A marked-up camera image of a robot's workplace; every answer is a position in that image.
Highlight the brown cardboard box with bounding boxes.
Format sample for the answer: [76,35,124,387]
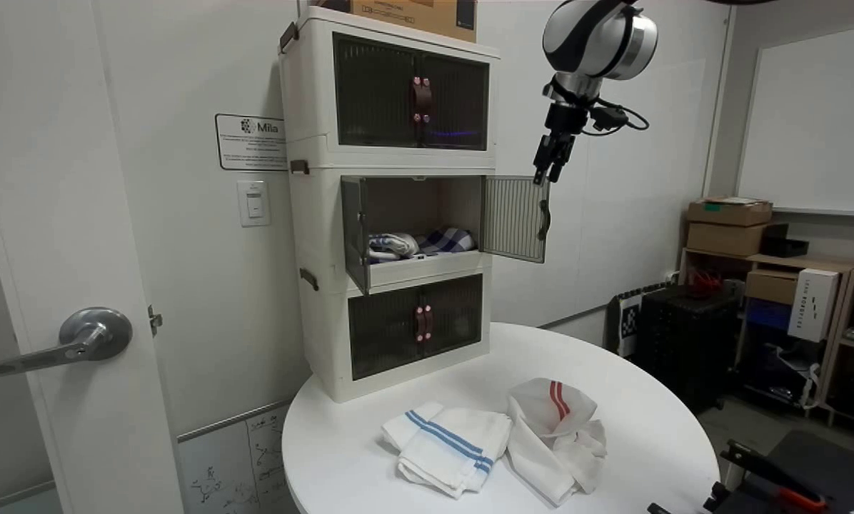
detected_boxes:
[300,0,478,45]

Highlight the small cardboard box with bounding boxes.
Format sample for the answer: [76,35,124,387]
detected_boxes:
[741,267,800,307]

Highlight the wooden storage shelf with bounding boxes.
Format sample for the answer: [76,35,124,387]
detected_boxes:
[677,247,854,430]

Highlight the blue white folded cloth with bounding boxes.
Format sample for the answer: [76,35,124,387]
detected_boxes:
[418,225,476,256]

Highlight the black small device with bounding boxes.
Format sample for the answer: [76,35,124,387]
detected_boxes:
[758,222,811,259]

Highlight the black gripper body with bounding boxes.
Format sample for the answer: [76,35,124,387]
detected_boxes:
[536,95,590,147]

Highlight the silver lever door handle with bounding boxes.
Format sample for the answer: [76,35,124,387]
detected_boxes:
[0,303,133,377]

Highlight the white towel red stripes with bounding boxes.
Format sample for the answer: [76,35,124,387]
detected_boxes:
[503,377,607,509]

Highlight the black flat pad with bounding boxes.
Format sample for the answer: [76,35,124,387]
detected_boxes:
[707,426,854,514]

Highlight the white stacked storage cabinet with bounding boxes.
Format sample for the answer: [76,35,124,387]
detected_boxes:
[277,6,500,403]

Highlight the black floor cabinet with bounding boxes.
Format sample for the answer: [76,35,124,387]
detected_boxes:
[631,282,745,413]

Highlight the black tool red handle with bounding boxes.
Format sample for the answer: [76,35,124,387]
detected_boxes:
[720,443,828,514]

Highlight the smoked translucent cabinet door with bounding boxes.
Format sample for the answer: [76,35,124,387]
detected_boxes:
[478,175,551,264]
[421,273,484,360]
[344,299,424,382]
[417,52,490,155]
[340,175,374,297]
[330,32,421,147]

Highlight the flat cardboard box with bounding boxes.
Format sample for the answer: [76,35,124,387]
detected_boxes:
[681,197,775,227]

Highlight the white wall sign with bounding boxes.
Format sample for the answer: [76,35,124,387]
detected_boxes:
[210,112,288,175]

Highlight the white product box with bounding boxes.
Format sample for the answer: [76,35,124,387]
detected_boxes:
[785,264,841,346]

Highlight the plain cardboard box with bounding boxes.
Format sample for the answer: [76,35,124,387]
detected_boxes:
[681,219,765,259]

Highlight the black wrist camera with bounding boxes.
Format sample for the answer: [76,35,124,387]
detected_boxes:
[584,96,634,135]

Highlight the white light switch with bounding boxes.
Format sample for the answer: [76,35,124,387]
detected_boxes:
[237,176,270,230]

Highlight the white room door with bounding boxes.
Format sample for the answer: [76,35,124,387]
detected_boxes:
[0,0,184,514]

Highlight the white towel blue stripes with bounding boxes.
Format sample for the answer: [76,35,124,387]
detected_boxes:
[377,400,513,502]

